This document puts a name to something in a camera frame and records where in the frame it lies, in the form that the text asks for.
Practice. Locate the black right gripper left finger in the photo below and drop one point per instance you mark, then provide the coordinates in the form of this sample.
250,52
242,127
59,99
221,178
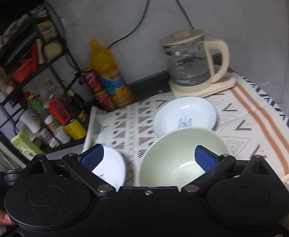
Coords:
81,166

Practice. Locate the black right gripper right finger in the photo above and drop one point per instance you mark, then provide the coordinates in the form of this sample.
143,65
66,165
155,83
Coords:
216,167

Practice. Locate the white plate Sweet print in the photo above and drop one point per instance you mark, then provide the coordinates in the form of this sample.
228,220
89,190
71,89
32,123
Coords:
112,168

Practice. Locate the pale green bowl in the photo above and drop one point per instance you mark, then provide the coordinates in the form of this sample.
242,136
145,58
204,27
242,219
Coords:
170,160

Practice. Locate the white plate Bakery print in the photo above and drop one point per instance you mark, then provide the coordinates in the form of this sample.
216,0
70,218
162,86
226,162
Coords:
185,112

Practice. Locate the green carton box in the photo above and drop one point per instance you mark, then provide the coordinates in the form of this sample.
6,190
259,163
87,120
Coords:
27,143

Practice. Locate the dark soy sauce bottle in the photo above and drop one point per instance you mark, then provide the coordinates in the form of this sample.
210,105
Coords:
76,126

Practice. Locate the patterned white table cloth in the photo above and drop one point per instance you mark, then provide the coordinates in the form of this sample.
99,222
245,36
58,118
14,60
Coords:
250,123

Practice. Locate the lower red soda can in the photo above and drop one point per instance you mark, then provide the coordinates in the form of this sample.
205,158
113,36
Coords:
105,100

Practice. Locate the red soda can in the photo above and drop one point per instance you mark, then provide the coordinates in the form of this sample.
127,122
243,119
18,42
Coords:
93,81
105,100

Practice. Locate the cream kettle base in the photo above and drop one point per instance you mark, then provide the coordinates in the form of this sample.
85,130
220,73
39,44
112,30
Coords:
206,89

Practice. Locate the upper red soda can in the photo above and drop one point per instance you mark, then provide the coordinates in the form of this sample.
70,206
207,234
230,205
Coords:
93,81

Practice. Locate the orange juice bottle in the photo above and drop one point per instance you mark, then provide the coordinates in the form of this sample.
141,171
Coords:
103,62

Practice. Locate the red tray on rack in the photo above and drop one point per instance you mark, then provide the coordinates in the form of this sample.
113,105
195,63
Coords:
27,67

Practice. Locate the black wire kitchen rack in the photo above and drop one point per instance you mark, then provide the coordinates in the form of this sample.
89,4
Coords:
38,27

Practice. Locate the glass kettle cream handle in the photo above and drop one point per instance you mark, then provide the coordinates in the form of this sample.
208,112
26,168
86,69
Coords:
193,59

